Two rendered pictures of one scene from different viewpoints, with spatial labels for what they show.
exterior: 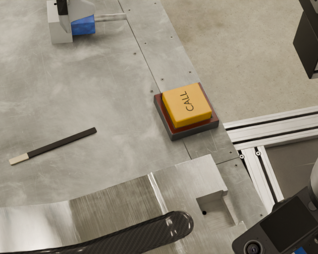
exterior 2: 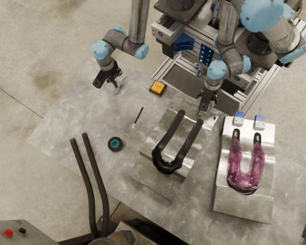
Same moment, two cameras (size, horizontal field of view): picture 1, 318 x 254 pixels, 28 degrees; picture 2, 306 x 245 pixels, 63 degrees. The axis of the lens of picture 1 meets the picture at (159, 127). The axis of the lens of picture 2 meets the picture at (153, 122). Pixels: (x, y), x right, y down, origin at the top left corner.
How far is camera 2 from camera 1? 60 cm
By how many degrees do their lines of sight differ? 17
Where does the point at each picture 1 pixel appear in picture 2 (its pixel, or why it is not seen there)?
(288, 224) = (206, 97)
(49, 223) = (158, 131)
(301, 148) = (170, 73)
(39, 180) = (142, 126)
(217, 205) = (184, 103)
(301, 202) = (206, 92)
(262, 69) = not seen: hidden behind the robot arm
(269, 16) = not seen: hidden behind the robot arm
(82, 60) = (124, 94)
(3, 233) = (154, 140)
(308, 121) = (167, 64)
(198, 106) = (161, 85)
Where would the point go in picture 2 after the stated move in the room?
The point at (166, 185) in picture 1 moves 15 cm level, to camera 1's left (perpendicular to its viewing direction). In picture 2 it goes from (172, 107) to (150, 123)
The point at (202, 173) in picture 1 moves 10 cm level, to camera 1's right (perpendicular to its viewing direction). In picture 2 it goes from (177, 99) to (191, 89)
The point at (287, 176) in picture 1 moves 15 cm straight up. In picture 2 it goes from (173, 82) to (173, 73)
